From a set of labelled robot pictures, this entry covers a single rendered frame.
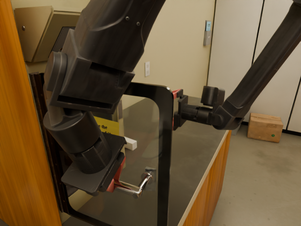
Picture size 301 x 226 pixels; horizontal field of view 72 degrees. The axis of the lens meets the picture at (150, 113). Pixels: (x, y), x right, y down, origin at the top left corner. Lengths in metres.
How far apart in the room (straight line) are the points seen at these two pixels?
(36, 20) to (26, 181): 0.32
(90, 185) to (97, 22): 0.22
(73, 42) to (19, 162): 0.33
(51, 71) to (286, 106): 3.42
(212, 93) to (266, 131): 2.61
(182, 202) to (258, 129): 2.60
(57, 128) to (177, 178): 0.64
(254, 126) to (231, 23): 1.49
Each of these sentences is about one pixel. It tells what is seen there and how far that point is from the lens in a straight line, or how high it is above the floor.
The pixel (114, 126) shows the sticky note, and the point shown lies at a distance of 0.40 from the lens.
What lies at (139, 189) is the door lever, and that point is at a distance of 0.40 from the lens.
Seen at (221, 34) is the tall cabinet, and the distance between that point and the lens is 3.44.
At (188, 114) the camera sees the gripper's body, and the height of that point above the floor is 1.20.
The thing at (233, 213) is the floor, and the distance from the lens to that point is 2.10.
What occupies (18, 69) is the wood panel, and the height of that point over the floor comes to 1.41.
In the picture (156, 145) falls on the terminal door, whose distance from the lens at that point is 0.38.
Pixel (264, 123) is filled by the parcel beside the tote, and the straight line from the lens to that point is 3.23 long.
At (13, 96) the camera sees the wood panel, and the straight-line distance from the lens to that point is 0.41.
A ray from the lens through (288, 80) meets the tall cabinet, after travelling 3.43.
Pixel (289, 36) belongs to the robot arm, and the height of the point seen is 1.46.
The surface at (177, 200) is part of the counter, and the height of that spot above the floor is 0.94.
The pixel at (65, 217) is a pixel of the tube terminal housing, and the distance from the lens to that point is 0.74.
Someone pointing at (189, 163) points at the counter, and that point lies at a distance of 0.92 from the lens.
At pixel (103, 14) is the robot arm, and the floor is 1.49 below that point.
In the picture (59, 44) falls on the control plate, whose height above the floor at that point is 1.44.
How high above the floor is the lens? 1.48
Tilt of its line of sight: 23 degrees down
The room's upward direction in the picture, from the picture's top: straight up
